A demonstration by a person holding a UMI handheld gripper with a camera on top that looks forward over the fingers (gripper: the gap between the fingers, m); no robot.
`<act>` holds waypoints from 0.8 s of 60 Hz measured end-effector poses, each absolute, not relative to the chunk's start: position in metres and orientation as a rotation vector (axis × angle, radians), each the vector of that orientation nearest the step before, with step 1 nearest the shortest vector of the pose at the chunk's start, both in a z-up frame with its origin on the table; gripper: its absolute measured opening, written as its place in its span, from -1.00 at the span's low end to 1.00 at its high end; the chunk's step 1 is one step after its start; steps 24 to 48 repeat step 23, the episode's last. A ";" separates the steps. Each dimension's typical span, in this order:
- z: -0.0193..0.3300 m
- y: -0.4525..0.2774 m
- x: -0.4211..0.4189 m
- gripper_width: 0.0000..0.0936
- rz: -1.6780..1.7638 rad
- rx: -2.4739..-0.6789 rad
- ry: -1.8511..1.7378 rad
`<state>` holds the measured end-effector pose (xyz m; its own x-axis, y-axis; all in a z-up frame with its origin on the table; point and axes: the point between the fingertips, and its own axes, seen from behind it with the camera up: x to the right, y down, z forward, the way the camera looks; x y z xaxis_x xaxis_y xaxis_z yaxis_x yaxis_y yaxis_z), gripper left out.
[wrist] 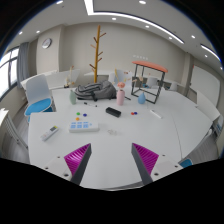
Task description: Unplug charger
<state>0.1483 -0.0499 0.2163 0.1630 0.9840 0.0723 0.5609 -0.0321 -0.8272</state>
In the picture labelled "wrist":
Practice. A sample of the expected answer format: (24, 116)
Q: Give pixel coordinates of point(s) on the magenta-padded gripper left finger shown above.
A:
(77, 160)

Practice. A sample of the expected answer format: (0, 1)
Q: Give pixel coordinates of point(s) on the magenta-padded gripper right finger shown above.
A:
(145, 159)

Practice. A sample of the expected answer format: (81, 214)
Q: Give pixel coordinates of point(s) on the transparent charger block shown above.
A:
(112, 132)

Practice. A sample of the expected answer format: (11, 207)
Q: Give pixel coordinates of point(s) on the white remote control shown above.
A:
(49, 133)

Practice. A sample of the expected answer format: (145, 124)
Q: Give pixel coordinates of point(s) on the orange round magnet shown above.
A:
(77, 118)

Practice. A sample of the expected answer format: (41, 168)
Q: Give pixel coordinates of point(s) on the large blue round magnet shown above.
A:
(84, 115)

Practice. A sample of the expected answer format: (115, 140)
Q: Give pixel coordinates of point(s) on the black rectangular box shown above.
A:
(113, 111)

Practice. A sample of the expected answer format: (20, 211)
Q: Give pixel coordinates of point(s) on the blue vase with dried stems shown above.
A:
(141, 98)

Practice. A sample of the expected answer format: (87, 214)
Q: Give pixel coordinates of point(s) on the green vase with dried flowers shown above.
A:
(72, 98)

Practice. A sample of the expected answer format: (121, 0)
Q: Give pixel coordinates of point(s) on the pink vase with flowers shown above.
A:
(120, 98)

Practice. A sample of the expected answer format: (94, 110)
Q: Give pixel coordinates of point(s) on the grey backpack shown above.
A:
(96, 90)

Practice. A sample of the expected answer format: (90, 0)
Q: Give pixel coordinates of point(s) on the white chair with blue cushion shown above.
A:
(38, 90)

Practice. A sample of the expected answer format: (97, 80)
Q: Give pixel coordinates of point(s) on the plain white chair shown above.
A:
(117, 78)

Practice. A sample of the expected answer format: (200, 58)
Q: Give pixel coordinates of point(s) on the black-framed orange-topped side table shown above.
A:
(150, 65)

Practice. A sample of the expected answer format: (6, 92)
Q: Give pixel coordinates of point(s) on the wooden coat rack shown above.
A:
(96, 56)

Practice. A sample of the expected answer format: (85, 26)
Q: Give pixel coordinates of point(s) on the grey curtain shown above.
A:
(23, 63)

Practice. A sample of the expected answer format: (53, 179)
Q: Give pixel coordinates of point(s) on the window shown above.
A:
(6, 73)

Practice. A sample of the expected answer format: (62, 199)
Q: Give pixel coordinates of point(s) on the long ceiling light strip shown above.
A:
(133, 17)

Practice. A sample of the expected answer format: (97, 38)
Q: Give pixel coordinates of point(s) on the round ceiling spotlights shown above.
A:
(114, 19)

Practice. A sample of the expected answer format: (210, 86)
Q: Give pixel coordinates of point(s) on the round wall clock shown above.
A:
(46, 43)

